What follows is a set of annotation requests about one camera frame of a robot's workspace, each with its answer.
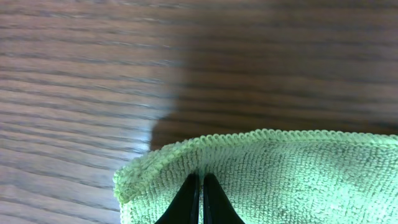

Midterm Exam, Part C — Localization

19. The light green microfiber cloth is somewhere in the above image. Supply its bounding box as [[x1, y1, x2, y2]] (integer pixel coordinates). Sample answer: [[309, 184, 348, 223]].
[[113, 129, 397, 223]]

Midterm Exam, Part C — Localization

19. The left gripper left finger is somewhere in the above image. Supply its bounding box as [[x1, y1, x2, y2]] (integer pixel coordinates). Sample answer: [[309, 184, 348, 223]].
[[155, 174, 200, 224]]

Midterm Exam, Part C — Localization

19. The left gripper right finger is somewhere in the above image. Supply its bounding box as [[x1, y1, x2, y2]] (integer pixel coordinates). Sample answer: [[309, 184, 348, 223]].
[[203, 174, 244, 224]]

